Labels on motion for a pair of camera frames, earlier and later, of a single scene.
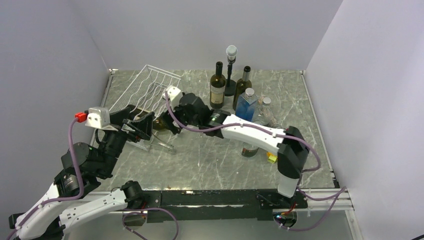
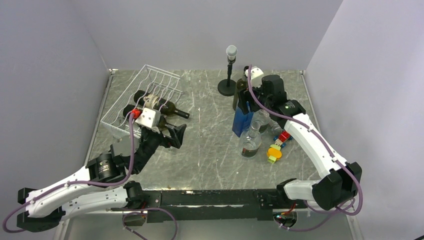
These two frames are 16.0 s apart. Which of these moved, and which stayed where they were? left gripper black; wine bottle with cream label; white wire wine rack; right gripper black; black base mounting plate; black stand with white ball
Moved: wine bottle with cream label; right gripper black; left gripper black
Stayed: black stand with white ball; white wire wine rack; black base mounting plate
